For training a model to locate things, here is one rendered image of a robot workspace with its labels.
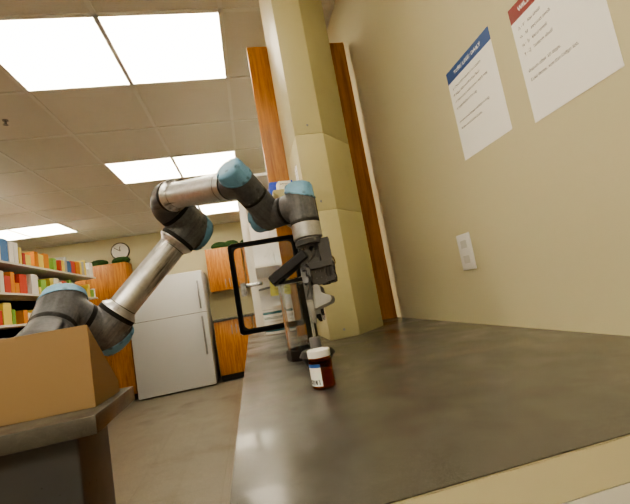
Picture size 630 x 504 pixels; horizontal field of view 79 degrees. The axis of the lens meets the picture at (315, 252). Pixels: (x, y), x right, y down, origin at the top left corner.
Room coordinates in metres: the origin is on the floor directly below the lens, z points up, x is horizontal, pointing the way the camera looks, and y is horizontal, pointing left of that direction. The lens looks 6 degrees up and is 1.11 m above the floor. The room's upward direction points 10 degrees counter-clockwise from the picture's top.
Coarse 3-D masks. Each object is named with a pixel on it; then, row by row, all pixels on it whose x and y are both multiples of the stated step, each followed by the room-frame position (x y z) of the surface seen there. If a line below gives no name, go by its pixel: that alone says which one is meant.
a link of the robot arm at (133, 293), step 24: (192, 216) 1.20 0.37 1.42; (168, 240) 1.20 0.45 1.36; (192, 240) 1.22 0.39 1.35; (144, 264) 1.18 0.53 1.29; (168, 264) 1.20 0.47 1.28; (120, 288) 1.17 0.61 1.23; (144, 288) 1.17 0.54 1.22; (120, 312) 1.13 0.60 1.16; (96, 336) 1.10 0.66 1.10; (120, 336) 1.15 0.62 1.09
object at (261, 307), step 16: (240, 256) 1.65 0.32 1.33; (256, 256) 1.66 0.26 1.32; (272, 256) 1.66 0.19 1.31; (288, 256) 1.67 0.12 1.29; (240, 272) 1.65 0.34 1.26; (256, 272) 1.66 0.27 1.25; (272, 272) 1.66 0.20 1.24; (240, 288) 1.65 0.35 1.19; (256, 288) 1.66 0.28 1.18; (272, 288) 1.66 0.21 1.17; (256, 304) 1.66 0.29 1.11; (272, 304) 1.66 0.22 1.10; (256, 320) 1.65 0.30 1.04; (272, 320) 1.66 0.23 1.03
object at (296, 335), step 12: (288, 288) 1.06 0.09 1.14; (288, 300) 1.06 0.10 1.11; (300, 300) 1.06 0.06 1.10; (288, 312) 1.06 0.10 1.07; (300, 312) 1.06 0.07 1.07; (288, 324) 1.07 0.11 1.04; (300, 324) 1.06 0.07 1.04; (288, 336) 1.07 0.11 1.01; (300, 336) 1.06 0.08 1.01; (288, 348) 1.08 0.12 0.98; (300, 348) 1.06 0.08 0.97
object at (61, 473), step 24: (0, 456) 0.85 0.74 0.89; (24, 456) 0.86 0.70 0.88; (48, 456) 0.87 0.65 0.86; (72, 456) 0.88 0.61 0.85; (96, 456) 0.97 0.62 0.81; (0, 480) 0.85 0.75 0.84; (24, 480) 0.86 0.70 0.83; (48, 480) 0.87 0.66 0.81; (72, 480) 0.88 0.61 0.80; (96, 480) 0.96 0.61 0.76
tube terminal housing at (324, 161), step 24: (312, 144) 1.39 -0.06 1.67; (336, 144) 1.47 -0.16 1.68; (288, 168) 1.66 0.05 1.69; (312, 168) 1.38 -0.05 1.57; (336, 168) 1.44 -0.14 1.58; (336, 192) 1.41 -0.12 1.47; (336, 216) 1.39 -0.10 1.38; (360, 216) 1.54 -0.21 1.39; (336, 240) 1.39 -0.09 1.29; (360, 240) 1.51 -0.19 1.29; (336, 264) 1.39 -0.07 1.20; (360, 264) 1.48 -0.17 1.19; (336, 288) 1.39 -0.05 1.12; (360, 288) 1.45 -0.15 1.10; (336, 312) 1.38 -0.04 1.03; (360, 312) 1.42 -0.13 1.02; (336, 336) 1.38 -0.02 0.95
